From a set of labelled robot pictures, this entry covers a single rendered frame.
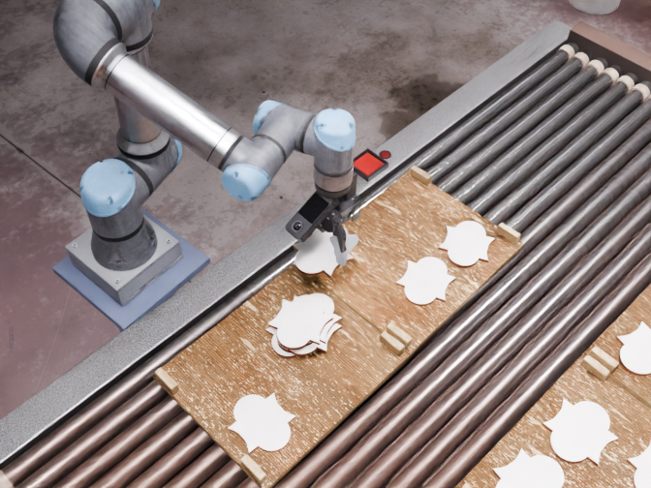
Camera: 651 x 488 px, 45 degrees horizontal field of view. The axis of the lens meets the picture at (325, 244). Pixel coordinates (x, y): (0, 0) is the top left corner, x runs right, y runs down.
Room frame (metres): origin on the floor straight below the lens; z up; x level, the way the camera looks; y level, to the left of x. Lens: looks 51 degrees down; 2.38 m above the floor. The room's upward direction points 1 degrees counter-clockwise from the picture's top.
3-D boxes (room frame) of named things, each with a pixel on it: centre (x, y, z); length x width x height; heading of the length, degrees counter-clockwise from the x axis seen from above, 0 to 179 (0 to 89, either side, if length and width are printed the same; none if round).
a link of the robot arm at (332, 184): (1.06, -0.02, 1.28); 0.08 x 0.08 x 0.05
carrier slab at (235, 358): (0.83, 0.10, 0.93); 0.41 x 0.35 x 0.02; 134
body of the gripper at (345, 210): (1.06, -0.02, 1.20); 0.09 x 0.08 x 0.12; 133
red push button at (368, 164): (1.42, -0.11, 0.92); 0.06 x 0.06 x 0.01; 43
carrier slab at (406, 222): (1.12, -0.20, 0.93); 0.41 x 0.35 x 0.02; 135
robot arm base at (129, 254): (1.16, 0.47, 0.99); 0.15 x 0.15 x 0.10
